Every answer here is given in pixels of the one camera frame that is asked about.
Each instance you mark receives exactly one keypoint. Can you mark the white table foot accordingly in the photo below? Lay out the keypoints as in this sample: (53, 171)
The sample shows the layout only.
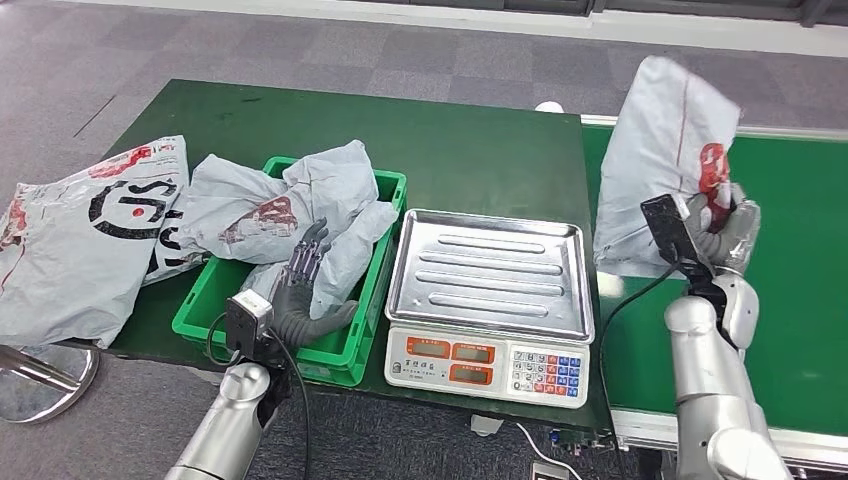
(487, 425)

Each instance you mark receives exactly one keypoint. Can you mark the white power strip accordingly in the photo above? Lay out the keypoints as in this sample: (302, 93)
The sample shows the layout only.
(547, 472)

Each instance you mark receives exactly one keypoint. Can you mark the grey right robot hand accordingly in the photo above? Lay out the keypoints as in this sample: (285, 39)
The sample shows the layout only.
(735, 238)

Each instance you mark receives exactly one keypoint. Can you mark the round chrome stand base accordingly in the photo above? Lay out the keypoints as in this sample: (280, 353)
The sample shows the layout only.
(60, 394)

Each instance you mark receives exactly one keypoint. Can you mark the green conveyor belt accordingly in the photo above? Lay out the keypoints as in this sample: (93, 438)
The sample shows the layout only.
(795, 298)

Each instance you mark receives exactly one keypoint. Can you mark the grey parcel bag red line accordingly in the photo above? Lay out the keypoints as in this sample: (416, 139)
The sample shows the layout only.
(649, 166)

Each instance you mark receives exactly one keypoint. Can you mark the large grey logo mailer bag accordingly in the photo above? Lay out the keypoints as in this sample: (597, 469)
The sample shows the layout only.
(66, 278)

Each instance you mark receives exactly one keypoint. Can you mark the conveyor connector block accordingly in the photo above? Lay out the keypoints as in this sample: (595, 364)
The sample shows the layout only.
(568, 440)

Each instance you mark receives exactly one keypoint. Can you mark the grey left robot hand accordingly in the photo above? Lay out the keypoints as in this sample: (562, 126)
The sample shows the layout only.
(295, 311)

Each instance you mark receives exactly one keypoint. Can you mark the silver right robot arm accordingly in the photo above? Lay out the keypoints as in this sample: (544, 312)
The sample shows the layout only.
(709, 371)

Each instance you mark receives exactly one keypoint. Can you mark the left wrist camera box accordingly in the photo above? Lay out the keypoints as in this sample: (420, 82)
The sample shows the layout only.
(248, 321)

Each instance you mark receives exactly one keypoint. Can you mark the grey parcel bag red print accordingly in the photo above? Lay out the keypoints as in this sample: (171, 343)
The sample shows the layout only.
(248, 192)

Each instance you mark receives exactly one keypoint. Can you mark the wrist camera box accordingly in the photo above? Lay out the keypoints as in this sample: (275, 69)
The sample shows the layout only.
(248, 321)
(666, 225)

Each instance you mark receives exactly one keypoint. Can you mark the white printed mailer bag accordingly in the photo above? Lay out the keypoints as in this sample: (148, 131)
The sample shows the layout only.
(179, 166)

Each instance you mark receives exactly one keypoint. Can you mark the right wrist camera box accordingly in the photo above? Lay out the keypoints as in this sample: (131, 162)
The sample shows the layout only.
(666, 225)

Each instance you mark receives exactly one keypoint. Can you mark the white round cap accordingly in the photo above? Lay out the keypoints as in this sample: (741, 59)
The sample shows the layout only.
(549, 107)

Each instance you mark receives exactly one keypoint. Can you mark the green plastic crate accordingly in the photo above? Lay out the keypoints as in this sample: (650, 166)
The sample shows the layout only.
(205, 298)

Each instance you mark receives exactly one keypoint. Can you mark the white scale with steel tray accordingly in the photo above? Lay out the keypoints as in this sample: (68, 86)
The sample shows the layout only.
(490, 278)

